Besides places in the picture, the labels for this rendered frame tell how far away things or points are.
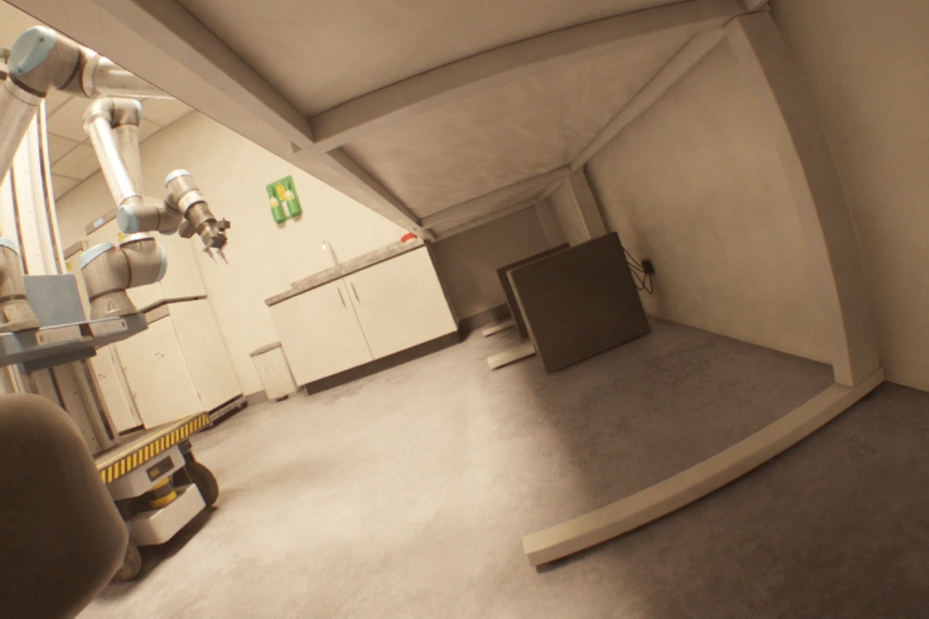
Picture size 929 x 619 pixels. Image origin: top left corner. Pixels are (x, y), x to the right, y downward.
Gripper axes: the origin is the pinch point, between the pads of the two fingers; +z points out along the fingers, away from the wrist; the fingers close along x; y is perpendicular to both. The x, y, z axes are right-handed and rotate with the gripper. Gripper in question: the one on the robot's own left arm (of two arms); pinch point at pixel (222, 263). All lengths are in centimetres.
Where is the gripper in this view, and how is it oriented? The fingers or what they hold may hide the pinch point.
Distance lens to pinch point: 143.2
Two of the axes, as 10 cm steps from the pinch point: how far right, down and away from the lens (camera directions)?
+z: 6.7, 7.2, -1.7
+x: 2.1, 0.4, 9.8
